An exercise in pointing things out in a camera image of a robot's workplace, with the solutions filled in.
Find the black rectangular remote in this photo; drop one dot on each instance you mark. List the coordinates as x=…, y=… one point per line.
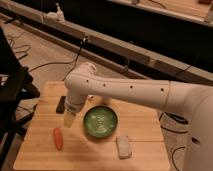
x=61, y=105

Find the white object on rail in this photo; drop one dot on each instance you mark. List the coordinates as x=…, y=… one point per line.
x=58, y=15

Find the green round plate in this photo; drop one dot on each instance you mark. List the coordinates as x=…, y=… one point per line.
x=100, y=122

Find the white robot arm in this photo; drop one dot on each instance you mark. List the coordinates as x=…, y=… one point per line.
x=194, y=102

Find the black chair frame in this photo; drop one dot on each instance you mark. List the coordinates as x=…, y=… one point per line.
x=15, y=85

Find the translucent plastic cup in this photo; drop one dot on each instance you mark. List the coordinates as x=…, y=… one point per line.
x=105, y=100

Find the white sponge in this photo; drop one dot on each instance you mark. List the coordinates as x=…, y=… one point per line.
x=123, y=147

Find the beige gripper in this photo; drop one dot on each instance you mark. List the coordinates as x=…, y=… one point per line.
x=69, y=118

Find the long wooden rail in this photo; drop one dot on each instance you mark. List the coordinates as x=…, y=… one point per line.
x=139, y=42

